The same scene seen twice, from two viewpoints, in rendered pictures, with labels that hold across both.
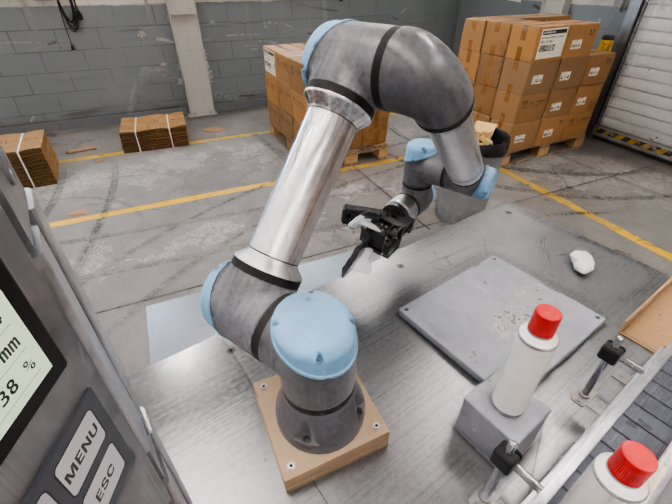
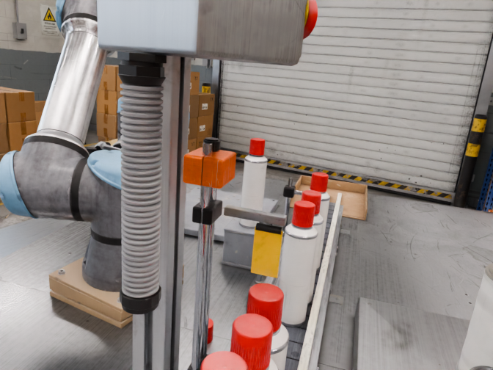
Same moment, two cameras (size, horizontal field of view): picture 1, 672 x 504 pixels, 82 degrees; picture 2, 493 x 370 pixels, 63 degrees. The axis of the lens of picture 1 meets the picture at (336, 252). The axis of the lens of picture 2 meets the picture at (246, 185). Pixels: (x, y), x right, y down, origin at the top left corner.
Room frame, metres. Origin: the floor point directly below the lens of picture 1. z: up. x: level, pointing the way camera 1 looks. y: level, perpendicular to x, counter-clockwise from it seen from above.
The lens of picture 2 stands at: (-0.32, 0.30, 1.28)
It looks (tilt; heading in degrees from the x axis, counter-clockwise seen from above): 17 degrees down; 320
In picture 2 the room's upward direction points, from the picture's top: 5 degrees clockwise
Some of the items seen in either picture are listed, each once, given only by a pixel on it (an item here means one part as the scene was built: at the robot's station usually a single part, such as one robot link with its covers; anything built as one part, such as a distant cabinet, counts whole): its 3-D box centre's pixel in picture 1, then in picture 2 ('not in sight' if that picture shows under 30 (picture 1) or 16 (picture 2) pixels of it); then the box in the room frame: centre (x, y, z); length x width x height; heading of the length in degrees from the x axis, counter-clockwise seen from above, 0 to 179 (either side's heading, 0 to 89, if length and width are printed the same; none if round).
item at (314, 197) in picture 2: not in sight; (304, 247); (0.11, -0.20, 0.98); 0.05 x 0.05 x 0.20
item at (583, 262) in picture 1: (581, 261); not in sight; (0.83, -0.67, 0.85); 0.08 x 0.07 x 0.04; 133
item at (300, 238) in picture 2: not in sight; (297, 263); (0.08, -0.14, 0.98); 0.05 x 0.05 x 0.20
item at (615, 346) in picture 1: (614, 376); (295, 206); (0.41, -0.48, 0.91); 0.07 x 0.03 x 0.16; 36
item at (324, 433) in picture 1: (319, 393); (123, 247); (0.37, 0.03, 0.92); 0.15 x 0.15 x 0.10
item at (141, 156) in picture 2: not in sight; (141, 191); (-0.03, 0.17, 1.18); 0.04 x 0.04 x 0.21
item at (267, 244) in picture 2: not in sight; (266, 250); (-0.03, 0.03, 1.09); 0.03 x 0.01 x 0.06; 36
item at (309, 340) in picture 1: (312, 346); (119, 190); (0.37, 0.03, 1.04); 0.13 x 0.12 x 0.14; 53
